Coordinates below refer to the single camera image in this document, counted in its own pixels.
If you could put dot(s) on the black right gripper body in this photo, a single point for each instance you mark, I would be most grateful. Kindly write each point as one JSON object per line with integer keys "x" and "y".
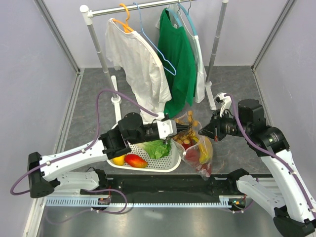
{"x": 227, "y": 125}

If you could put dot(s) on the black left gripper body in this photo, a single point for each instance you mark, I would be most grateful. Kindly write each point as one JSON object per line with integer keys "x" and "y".
{"x": 149, "y": 135}

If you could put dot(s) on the brown longan bunch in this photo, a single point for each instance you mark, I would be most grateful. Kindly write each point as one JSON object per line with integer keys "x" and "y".
{"x": 187, "y": 138}

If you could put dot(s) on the yellow banana bunch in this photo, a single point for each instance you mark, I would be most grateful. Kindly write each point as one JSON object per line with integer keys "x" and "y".
{"x": 204, "y": 149}

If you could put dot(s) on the clear pink zip bag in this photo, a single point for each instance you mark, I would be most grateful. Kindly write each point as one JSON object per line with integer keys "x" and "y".
{"x": 195, "y": 150}

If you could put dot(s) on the red plastic lobster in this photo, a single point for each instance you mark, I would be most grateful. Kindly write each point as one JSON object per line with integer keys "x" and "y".
{"x": 191, "y": 158}

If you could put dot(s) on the red yellow mango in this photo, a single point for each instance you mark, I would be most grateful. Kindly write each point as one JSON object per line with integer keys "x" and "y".
{"x": 135, "y": 161}

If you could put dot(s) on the yellow lemon fruit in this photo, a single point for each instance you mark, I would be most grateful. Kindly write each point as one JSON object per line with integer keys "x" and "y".
{"x": 119, "y": 160}

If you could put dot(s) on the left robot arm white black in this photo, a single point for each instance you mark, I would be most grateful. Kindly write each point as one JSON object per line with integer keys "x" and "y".
{"x": 48, "y": 173}

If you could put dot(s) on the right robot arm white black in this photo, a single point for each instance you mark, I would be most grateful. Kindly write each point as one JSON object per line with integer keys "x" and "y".
{"x": 294, "y": 210}

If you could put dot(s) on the green lettuce head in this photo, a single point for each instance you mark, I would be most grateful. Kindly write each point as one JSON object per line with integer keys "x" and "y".
{"x": 156, "y": 149}

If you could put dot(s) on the white perforated plastic basket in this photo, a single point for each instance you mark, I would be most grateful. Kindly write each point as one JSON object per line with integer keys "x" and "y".
{"x": 165, "y": 164}

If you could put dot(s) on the white garment on right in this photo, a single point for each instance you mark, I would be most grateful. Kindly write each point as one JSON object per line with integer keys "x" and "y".
{"x": 200, "y": 71}

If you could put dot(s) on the green t-shirt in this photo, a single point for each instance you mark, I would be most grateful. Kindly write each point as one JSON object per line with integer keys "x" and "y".
{"x": 179, "y": 64}

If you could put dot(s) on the white t-shirt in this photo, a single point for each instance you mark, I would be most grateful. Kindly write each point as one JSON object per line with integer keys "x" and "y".
{"x": 143, "y": 68}

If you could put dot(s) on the teal clothes hanger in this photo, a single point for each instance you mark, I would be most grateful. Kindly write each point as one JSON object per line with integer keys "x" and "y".
{"x": 179, "y": 16}

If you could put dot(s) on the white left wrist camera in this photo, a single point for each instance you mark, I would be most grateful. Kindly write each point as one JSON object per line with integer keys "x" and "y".
{"x": 166, "y": 128}

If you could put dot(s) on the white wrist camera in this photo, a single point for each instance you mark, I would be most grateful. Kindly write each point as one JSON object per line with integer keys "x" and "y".
{"x": 224, "y": 100}
{"x": 166, "y": 128}

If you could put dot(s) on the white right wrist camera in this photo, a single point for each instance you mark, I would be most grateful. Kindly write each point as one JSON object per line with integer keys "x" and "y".
{"x": 224, "y": 100}

